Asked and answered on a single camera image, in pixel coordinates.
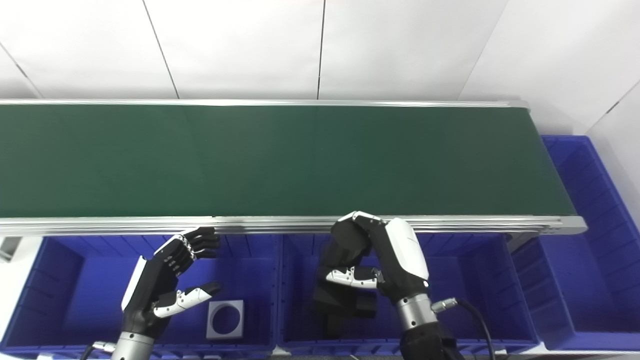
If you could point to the black cylinder block part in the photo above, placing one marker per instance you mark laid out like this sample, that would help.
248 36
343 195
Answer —
345 300
336 327

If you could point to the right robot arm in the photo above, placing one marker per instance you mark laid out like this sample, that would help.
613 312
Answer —
420 325

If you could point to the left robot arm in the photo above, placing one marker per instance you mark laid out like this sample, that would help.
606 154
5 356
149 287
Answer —
132 347

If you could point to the green conveyor belt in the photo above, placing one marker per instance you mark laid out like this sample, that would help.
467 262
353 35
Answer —
300 160
250 225

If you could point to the grey square part with hole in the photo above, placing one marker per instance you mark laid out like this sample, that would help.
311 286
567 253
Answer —
239 320

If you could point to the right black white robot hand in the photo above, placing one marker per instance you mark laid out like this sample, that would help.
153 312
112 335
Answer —
405 260

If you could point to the blue plastic bin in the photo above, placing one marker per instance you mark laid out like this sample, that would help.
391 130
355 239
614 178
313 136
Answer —
460 295
590 250
75 295

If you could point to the aluminium conveyor leg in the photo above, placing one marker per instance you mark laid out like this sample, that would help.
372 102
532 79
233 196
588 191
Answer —
517 244
10 248

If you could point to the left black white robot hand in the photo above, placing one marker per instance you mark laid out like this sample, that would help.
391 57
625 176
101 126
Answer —
152 285

